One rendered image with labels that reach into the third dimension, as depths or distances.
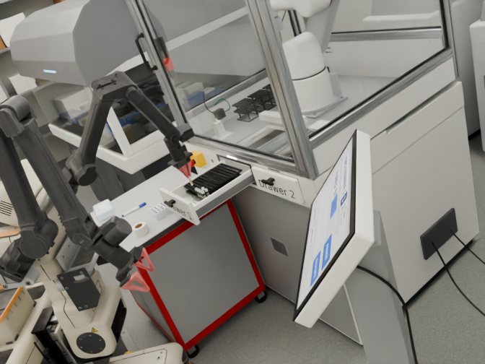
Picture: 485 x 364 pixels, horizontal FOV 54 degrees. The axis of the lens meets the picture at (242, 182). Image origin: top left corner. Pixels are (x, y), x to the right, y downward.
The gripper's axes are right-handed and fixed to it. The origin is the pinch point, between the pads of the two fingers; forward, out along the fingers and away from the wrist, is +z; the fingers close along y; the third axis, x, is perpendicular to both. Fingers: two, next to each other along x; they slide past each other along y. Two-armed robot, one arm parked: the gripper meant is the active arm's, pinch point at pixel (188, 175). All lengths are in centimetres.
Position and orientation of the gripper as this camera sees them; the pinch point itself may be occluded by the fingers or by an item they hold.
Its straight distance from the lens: 211.8
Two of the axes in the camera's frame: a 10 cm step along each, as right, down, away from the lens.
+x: -6.2, -1.4, 7.7
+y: 7.0, -5.5, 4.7
